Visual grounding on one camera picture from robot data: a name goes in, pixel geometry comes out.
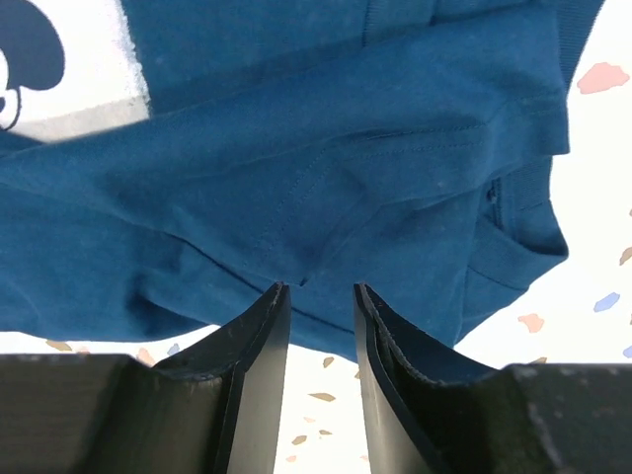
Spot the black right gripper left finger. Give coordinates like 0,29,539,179
156,283,291,473

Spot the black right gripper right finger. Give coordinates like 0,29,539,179
354,283,494,473

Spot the navy blue t-shirt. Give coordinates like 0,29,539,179
1,1,601,357

